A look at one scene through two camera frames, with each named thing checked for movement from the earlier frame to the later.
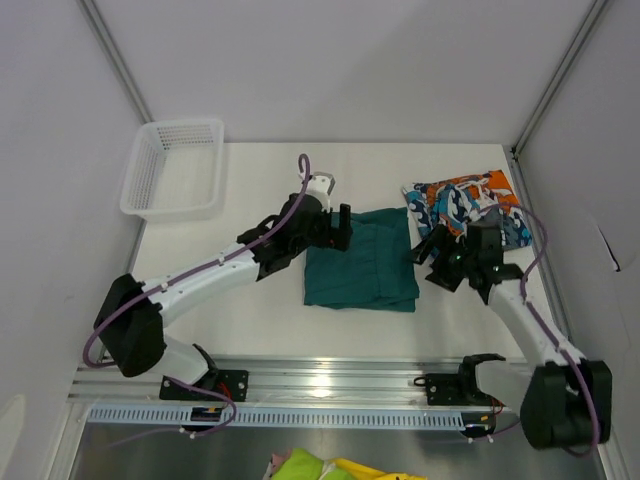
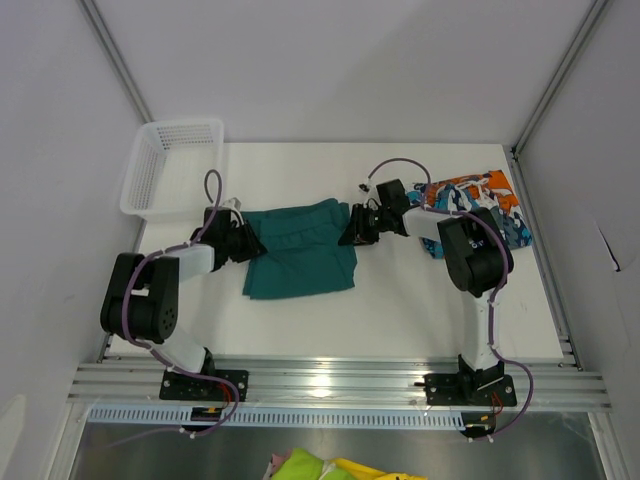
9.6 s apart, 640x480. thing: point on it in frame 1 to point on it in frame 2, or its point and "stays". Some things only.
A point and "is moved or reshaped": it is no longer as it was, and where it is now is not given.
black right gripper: (433, 239) to (360, 236)
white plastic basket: (174, 171) stays
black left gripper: (335, 238) to (253, 247)
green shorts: (378, 272) is moved or reshaped
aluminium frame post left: (115, 59) stays
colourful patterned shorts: (454, 202) stays
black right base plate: (455, 389) stays
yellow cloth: (378, 474) stays
